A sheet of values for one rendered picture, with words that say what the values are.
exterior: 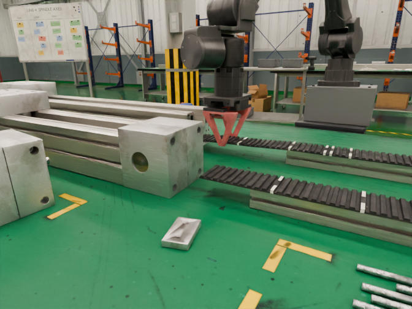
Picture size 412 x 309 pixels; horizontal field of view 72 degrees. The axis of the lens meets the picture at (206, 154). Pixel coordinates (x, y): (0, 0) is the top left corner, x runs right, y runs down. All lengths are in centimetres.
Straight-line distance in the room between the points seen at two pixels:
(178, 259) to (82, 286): 9
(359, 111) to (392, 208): 60
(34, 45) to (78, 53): 92
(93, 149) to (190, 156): 16
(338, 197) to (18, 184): 39
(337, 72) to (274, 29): 755
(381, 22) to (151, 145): 778
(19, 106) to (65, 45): 559
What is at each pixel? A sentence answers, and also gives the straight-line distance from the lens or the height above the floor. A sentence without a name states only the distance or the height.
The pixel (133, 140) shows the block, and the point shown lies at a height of 86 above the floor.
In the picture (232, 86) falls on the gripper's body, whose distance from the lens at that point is 56.
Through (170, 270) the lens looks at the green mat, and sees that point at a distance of 29.
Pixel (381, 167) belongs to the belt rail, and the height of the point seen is 80.
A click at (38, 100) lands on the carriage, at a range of 74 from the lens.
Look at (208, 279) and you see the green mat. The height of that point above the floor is 78.
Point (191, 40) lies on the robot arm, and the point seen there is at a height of 100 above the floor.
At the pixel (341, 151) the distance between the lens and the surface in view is 56.
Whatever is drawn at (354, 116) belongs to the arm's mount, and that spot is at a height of 80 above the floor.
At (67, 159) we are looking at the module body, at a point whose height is 80.
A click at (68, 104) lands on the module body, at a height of 86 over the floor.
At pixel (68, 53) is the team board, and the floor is 110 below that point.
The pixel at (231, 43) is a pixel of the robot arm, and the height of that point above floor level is 100.
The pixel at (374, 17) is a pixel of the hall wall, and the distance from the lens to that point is 807.
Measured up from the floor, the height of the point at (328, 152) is 81.
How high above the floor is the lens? 97
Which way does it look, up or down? 19 degrees down
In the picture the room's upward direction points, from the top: 1 degrees counter-clockwise
